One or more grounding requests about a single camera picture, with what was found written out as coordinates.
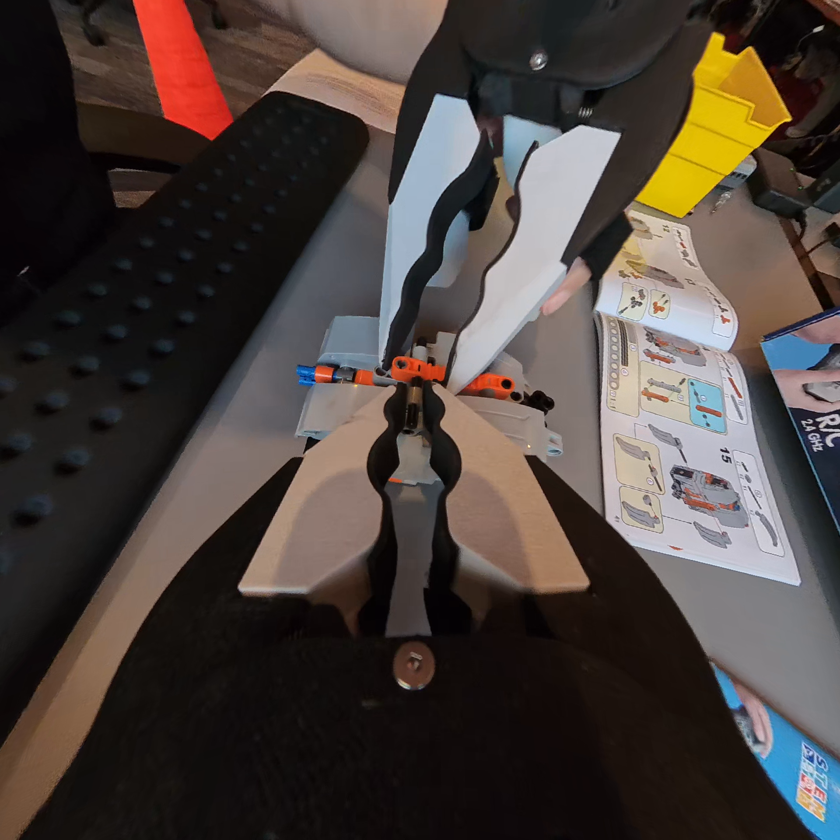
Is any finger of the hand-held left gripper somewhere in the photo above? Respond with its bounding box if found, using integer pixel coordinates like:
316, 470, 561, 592
378, 94, 501, 370
453, 125, 623, 395

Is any small blue booklet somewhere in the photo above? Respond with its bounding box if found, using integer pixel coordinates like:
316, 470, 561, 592
712, 663, 840, 840

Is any grey building block robot model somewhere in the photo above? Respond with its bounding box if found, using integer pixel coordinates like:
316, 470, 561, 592
294, 315, 565, 487

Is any brown side table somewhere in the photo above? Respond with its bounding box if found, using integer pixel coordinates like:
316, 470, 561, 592
781, 197, 840, 309

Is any blue toy robot box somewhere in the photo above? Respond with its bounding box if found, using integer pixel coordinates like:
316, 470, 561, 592
761, 308, 840, 532

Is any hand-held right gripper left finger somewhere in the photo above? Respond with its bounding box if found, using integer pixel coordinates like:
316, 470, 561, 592
238, 387, 411, 635

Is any large black power adapter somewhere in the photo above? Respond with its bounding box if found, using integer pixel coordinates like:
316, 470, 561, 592
748, 151, 811, 217

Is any yellow plastic bin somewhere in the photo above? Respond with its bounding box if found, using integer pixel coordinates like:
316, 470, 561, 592
635, 33, 793, 219

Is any black perforated mat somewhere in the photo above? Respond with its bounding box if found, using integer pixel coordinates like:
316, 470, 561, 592
0, 92, 370, 742

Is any orange toothed beam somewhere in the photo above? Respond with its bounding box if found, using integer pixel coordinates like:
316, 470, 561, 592
392, 356, 514, 398

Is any orange red plastic object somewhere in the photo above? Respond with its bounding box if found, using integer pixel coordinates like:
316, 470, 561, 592
133, 0, 234, 140

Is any person's left forearm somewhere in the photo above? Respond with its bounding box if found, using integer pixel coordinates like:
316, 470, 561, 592
289, 0, 460, 85

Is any person's left hand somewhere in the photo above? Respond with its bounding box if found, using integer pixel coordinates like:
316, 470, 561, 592
541, 213, 636, 317

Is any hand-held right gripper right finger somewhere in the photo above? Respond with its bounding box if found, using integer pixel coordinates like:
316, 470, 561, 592
423, 381, 590, 624

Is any open instruction booklet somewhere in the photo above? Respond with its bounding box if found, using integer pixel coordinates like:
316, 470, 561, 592
594, 210, 802, 586

